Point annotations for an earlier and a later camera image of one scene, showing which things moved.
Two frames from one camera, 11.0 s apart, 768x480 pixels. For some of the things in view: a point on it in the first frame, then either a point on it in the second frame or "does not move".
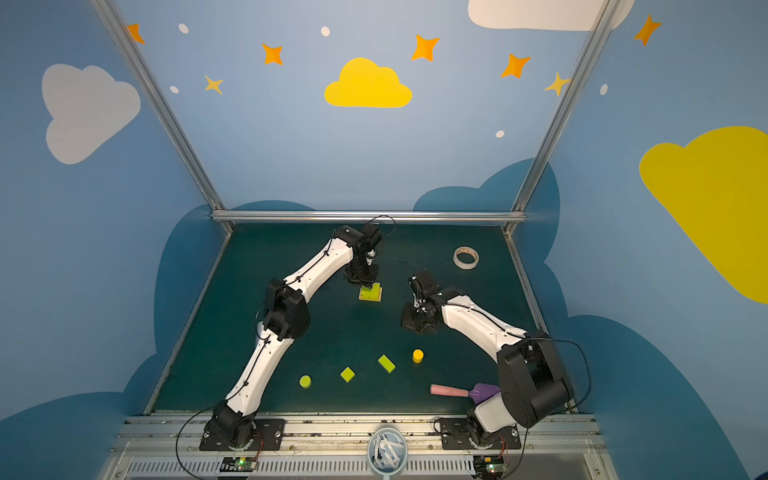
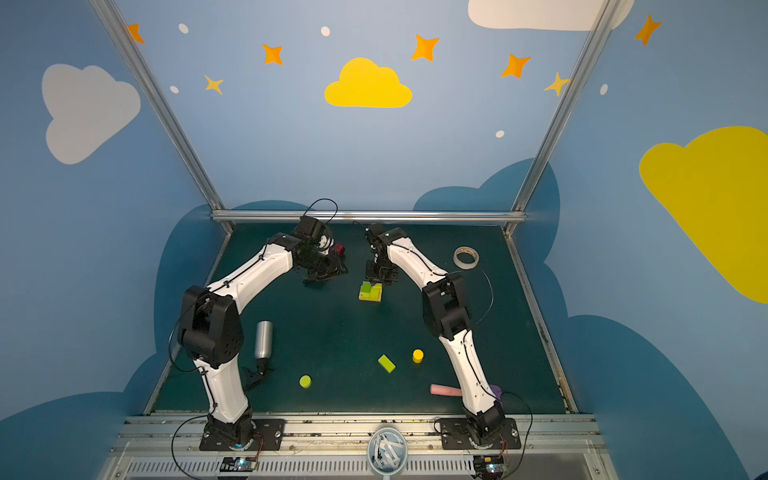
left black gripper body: [361, 273] -> [327, 267]
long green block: [366, 293] does not move
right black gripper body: [419, 315] -> [373, 271]
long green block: [387, 363] does not move
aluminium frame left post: [164, 111] does not move
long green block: [375, 292] does not move
